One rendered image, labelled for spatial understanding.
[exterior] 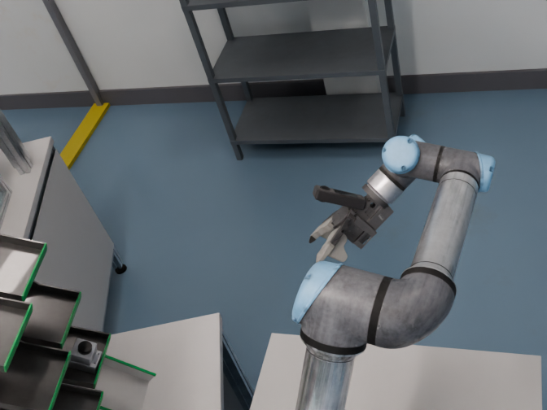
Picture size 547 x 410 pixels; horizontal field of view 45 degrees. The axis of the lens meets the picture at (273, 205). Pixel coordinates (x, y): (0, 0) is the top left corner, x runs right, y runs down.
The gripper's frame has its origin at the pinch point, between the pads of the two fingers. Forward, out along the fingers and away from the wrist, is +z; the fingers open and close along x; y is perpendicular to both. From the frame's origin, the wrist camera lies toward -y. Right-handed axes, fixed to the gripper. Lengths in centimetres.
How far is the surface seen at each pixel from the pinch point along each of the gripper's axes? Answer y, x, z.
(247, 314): 43, 134, 67
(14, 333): -40, -33, 40
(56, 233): -45, 117, 85
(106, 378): -14, 4, 58
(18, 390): -32, -28, 51
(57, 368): -29, -24, 46
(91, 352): -23, -10, 46
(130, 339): -9, 37, 62
